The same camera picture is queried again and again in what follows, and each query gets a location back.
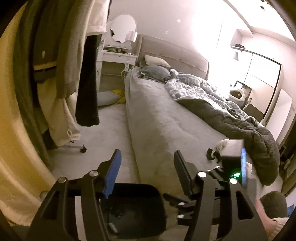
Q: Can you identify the beige pillow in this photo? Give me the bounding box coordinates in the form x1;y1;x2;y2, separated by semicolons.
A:
144;55;171;68

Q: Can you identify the grey floor cushion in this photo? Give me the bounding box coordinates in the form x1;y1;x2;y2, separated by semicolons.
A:
97;91;120;106

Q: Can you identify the dark grey fleece duvet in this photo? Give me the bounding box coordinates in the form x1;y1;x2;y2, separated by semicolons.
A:
164;72;281;186

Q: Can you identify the white sliding wardrobe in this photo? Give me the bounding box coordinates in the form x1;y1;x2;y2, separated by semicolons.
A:
231;46;281;122

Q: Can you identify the black trash bin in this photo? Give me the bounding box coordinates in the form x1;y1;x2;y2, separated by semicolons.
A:
100;183;167;240

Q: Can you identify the black hanging garment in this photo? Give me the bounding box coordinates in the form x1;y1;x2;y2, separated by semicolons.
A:
75;35;101;127

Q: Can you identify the white dressing table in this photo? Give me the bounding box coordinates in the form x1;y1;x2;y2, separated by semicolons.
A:
96;39;137;92

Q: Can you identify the olive knit hanging sweater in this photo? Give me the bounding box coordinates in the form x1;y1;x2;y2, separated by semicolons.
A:
56;1;94;98

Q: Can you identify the clothes rack wheeled base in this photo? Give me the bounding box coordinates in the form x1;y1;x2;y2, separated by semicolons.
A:
61;141;87;153

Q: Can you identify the white tissue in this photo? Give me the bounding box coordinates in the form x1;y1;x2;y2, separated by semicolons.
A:
216;139;231;151

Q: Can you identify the grey-blue pillow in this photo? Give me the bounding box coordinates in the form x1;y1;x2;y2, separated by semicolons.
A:
138;65;171;82

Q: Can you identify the oval vanity mirror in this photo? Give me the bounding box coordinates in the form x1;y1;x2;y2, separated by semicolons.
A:
110;14;137;43

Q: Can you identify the grey bed with blanket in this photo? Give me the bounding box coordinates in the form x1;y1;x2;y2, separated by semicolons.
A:
123;66;266;202

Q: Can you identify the person's right hand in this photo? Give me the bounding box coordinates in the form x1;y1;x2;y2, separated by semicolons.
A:
255;198;278;236

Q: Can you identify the grey upholstered headboard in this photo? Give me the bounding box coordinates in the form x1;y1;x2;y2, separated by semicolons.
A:
132;34;209;80

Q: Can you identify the cream hanging garment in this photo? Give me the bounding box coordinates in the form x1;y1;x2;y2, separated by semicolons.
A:
33;1;111;147

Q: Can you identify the black plastic hook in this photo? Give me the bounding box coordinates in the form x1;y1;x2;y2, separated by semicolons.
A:
213;151;221;163
206;148;215;160

